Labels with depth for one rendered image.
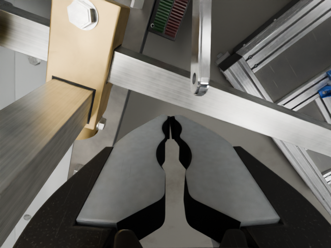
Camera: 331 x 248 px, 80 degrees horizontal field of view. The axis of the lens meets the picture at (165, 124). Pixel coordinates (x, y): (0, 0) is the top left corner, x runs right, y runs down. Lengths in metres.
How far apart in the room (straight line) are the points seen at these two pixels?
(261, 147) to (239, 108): 1.22
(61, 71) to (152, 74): 0.08
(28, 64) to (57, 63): 0.31
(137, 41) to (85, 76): 0.17
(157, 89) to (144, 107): 0.95
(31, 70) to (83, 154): 0.21
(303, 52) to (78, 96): 0.93
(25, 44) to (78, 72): 0.05
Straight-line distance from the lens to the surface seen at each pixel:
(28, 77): 0.52
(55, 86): 0.19
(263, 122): 0.23
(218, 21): 1.07
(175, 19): 0.34
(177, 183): 1.49
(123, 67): 0.19
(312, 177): 1.41
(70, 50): 0.19
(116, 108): 0.38
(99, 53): 0.18
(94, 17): 0.18
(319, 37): 1.03
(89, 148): 0.45
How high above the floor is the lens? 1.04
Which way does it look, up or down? 61 degrees down
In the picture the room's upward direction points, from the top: 179 degrees clockwise
